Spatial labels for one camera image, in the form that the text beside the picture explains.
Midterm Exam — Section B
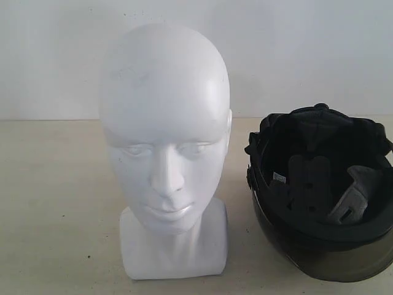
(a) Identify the white mannequin head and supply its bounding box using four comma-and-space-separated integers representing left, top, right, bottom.
99, 23, 232, 280

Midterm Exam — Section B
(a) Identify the black helmet with tinted visor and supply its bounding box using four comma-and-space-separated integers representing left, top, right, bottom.
245, 103, 392, 283

